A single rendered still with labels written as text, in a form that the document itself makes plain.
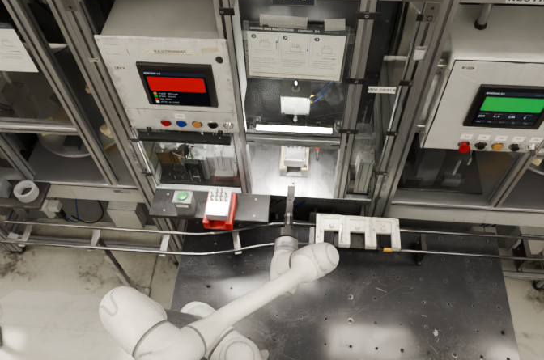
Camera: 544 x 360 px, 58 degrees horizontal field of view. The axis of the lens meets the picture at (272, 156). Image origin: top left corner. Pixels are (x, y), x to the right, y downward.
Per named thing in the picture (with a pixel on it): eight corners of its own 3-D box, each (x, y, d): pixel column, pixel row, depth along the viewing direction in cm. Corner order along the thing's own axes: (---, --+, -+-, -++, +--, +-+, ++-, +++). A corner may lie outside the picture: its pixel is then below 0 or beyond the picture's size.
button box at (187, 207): (176, 215, 219) (172, 201, 209) (180, 200, 223) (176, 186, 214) (194, 216, 218) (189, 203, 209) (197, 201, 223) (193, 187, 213)
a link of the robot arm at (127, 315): (216, 362, 199) (180, 327, 208) (241, 329, 202) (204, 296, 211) (123, 367, 130) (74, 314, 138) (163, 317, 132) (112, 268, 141)
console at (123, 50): (130, 133, 188) (91, 42, 151) (147, 80, 205) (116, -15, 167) (238, 139, 185) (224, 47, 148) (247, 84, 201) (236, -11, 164)
